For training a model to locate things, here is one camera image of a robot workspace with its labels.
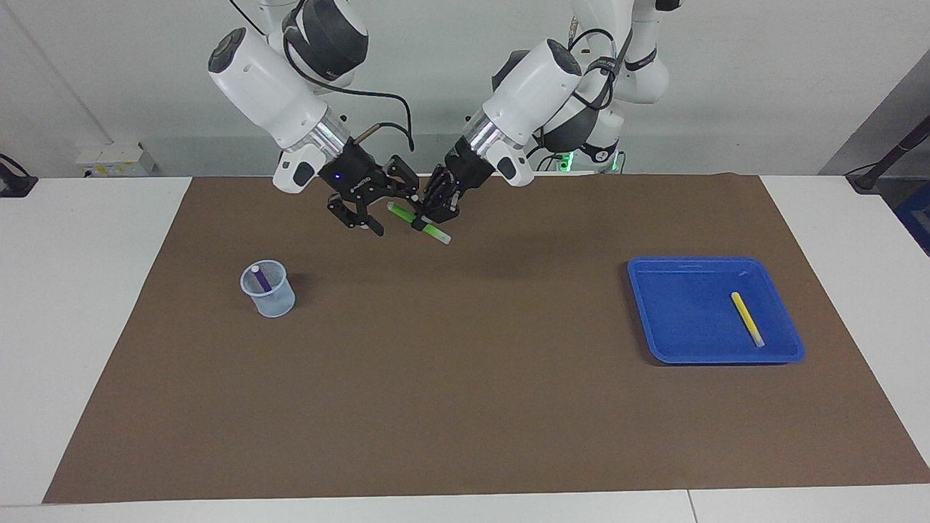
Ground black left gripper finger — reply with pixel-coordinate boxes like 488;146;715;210
413;190;461;233
420;164;450;219

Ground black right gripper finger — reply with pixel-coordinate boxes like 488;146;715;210
326;195;385;238
383;154;422;206

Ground green marker pen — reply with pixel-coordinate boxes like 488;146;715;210
387;201;453;245

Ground yellow marker pen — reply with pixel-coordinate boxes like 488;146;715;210
731;291;766;348

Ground translucent plastic cup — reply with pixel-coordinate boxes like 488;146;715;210
240;259;297;319

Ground brown table mat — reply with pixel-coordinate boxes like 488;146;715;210
42;172;930;505

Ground blue plastic tray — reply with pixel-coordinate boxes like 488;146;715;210
627;256;806;365

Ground black stand base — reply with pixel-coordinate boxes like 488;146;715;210
0;154;39;198

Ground black slanted stand pole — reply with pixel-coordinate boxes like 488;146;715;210
846;116;930;194

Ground blue box edge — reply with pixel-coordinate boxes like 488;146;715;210
894;182;930;256

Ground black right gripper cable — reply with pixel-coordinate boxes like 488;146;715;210
282;29;415;153

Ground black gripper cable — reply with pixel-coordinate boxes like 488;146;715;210
567;15;634;110
282;29;415;153

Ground black base cable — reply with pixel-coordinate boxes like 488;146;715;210
527;144;576;174

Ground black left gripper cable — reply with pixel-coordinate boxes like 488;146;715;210
567;15;634;110

